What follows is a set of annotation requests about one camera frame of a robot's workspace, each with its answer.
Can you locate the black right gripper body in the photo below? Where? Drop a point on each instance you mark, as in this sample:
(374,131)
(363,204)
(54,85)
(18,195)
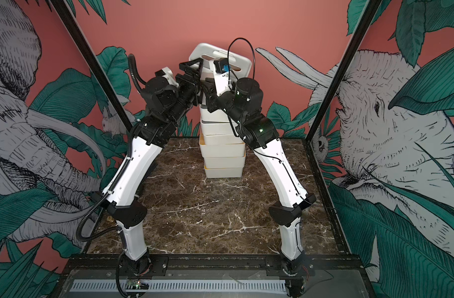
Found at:
(219,103)

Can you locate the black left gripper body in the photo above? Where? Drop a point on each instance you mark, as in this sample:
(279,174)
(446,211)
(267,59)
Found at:
(188,95)

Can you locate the white box grey lid front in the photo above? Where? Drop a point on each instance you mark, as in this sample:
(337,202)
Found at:
(216,116)

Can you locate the white box grey lid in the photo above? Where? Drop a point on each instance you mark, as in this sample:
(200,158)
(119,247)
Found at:
(216,128)
(216,116)

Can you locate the pink white drip tissue box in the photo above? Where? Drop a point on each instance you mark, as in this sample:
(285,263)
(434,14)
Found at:
(240,66)

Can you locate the white box grey lid back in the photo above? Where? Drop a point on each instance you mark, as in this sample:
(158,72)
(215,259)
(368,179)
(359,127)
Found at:
(216,128)

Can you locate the white box bamboo lid corner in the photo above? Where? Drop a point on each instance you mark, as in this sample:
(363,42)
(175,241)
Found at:
(221,151)

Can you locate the large white box bamboo lid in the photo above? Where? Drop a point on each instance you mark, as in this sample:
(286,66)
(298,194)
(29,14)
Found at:
(224,162)

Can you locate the narrow white box bamboo lid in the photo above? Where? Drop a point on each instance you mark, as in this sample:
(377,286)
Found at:
(225,139)

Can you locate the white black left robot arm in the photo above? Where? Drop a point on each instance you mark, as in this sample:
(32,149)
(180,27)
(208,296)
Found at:
(168,98)

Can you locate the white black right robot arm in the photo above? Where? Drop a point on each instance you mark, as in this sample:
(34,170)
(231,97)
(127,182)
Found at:
(242,103)

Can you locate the white box yellow wood lid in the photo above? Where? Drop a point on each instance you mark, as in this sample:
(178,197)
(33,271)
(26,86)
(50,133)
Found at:
(214,173)

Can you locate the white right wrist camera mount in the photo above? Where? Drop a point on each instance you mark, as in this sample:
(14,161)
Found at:
(221,76)

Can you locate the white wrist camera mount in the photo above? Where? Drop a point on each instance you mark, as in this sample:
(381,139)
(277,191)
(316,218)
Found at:
(167,73)
(221,76)

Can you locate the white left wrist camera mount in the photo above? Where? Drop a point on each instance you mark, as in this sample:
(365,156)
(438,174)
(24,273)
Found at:
(167,73)

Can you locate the black left frame post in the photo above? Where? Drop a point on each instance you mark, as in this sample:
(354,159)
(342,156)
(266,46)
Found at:
(108,72)

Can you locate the black frame post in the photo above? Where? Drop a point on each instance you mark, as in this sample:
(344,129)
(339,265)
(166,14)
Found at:
(360,31)
(108,72)

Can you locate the black right frame post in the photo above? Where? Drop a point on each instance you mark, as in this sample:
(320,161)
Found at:
(360,31)

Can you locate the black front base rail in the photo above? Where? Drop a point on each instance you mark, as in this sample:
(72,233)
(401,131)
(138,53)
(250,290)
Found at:
(159,264)

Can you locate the white ribbed cable duct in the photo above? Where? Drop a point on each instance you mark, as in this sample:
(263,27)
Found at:
(180,285)

